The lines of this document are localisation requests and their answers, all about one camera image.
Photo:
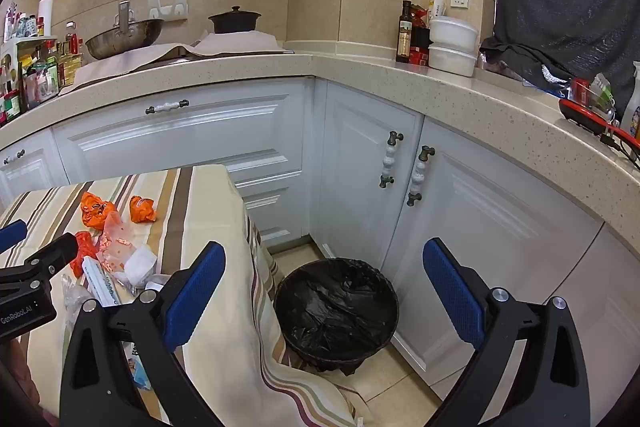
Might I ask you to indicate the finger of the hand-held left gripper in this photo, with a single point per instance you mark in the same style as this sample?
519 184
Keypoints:
50 254
11 237

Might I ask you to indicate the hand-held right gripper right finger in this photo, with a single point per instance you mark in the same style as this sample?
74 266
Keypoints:
452 292

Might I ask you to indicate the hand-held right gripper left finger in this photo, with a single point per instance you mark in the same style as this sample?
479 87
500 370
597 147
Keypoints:
197 294

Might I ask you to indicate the white green-print sachet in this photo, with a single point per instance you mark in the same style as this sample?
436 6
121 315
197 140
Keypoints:
100 278

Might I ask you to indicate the clear orange-print plastic bag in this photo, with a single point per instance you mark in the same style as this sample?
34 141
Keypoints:
116 239

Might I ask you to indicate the white tissue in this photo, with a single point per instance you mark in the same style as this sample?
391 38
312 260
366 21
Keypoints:
137 263

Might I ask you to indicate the black trash bin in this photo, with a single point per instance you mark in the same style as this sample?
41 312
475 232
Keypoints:
335 307

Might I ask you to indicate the orange crumpled wrapper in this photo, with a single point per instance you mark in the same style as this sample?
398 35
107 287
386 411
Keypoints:
95 209
142 208
85 249

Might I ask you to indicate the clear plastic wrapper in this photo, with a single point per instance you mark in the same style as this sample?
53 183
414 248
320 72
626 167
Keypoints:
75 296

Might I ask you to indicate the large white cabinet door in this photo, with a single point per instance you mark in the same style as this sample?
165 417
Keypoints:
495 247

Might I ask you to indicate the striped tablecloth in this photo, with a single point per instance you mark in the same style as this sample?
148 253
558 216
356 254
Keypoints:
210 207

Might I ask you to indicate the blue white packet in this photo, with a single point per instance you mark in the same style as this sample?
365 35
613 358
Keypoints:
137 364

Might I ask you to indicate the wide white cabinet front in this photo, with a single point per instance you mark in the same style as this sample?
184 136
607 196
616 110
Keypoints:
200 147

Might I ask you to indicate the narrow white cabinet door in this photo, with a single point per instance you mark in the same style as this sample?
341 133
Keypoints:
355 177

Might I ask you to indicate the group of seasoning bottles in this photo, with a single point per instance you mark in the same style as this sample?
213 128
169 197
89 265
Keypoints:
35 72

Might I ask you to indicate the red tray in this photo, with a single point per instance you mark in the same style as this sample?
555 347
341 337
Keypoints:
582 117

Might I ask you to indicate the beige stove cover cloth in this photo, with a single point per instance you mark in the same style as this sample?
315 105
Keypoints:
150 57

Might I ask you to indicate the steel wok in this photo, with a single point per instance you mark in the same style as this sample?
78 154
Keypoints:
125 38

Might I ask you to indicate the white lidded container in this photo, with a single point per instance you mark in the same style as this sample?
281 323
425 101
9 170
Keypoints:
452 31
452 59

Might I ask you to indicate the red packet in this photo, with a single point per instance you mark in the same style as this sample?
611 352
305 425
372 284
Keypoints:
419 52

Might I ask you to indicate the white spray bottle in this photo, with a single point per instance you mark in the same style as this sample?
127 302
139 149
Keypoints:
631 104

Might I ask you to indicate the dark oil bottle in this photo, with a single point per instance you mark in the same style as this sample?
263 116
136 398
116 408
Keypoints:
403 34

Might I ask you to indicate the black lidded pot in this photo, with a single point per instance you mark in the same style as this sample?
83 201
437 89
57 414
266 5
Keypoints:
234 21

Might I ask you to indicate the white paper bag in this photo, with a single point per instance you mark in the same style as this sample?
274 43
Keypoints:
438 2

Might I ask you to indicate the white wall hook rack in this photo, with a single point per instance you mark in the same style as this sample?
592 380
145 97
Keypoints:
167 4

